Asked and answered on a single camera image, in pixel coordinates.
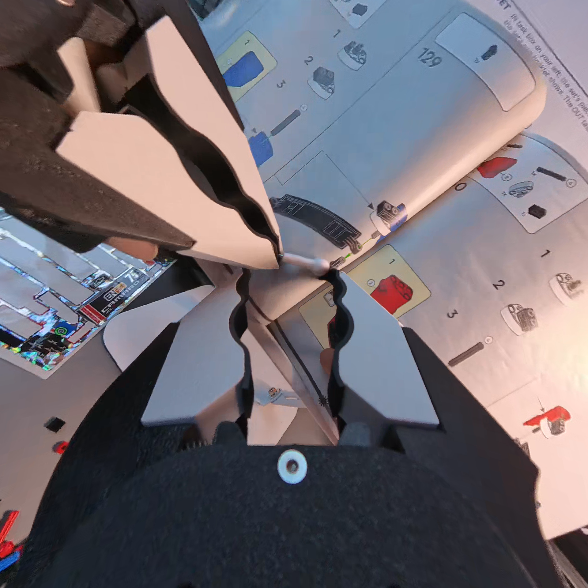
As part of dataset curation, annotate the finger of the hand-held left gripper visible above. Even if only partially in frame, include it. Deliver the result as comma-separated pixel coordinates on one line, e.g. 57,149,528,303
54,37,282,272
122,15,282,258

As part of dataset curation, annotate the printed task sheet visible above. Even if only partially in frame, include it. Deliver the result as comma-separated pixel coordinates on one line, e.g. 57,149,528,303
494,0,588,134

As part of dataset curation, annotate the pile of small lego pieces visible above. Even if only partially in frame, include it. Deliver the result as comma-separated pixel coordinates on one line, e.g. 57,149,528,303
0,416,70,575

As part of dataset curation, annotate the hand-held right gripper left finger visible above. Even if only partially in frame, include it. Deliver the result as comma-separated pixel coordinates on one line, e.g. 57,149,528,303
140,270,254,445

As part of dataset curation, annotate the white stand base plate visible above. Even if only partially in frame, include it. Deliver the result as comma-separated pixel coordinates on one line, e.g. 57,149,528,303
103,255,343,447

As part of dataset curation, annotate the person's left hand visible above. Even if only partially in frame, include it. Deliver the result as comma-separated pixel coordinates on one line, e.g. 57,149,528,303
108,236,159,262

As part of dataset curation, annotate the lego instruction booklet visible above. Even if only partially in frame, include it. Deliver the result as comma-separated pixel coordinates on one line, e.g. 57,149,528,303
193,0,588,540

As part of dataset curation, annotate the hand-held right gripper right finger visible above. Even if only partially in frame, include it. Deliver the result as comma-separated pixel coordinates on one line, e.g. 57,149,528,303
328,270,442,445

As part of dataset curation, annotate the holographic sticker sheet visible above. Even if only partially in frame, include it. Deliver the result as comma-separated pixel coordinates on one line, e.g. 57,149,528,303
0,207,178,380

